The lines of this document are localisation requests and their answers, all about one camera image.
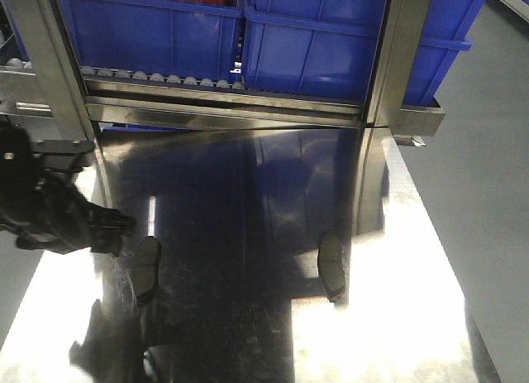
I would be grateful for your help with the right blue plastic bin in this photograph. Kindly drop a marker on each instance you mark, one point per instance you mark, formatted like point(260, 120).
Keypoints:
point(326, 48)

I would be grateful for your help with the stainless steel roller rack frame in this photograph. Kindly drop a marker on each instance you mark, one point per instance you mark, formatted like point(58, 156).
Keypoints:
point(55, 87)

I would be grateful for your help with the blue plastic bin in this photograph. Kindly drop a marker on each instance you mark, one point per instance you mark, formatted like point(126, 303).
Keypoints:
point(326, 48)
point(168, 37)

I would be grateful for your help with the dark brake pad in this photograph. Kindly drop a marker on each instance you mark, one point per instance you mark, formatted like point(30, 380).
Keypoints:
point(145, 270)
point(330, 266)

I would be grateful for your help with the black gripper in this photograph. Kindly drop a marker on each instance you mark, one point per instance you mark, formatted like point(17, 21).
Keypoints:
point(45, 213)

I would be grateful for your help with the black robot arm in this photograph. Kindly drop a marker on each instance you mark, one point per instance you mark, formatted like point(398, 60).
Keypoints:
point(64, 159)

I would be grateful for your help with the left blue plastic bin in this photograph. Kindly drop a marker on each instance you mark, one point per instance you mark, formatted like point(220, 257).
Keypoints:
point(168, 37)

